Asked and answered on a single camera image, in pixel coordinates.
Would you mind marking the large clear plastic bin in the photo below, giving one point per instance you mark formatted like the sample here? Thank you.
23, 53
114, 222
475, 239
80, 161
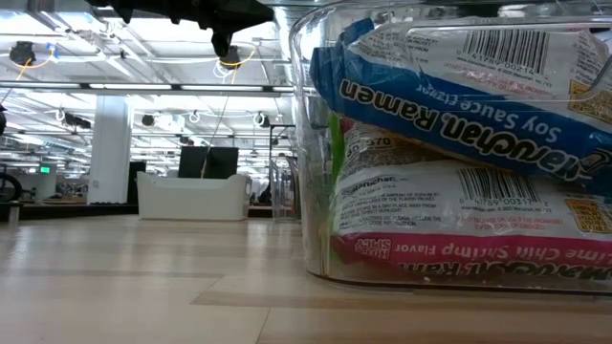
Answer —
315, 191

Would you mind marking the green exit sign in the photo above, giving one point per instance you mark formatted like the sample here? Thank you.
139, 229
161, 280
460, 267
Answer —
44, 169

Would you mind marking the lime chili shrimp ramen packet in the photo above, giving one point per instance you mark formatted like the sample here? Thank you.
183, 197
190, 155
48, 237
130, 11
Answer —
454, 224
336, 148

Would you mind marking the blue ramen packet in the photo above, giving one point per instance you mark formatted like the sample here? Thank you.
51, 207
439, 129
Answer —
478, 119

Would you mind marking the black ceiling spotlight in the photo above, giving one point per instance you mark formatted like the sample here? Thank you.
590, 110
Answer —
21, 52
234, 61

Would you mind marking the white plastic bin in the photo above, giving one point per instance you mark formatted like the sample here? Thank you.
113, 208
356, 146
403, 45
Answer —
191, 198

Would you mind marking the black metal table frame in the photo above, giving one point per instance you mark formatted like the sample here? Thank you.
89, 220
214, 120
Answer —
72, 210

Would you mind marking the black room monitor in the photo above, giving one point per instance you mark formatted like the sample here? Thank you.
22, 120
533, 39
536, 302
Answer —
208, 162

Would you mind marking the small clear plastic bin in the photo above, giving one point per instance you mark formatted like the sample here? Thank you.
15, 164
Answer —
282, 191

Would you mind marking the white room column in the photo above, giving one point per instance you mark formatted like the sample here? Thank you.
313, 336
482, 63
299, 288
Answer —
111, 148

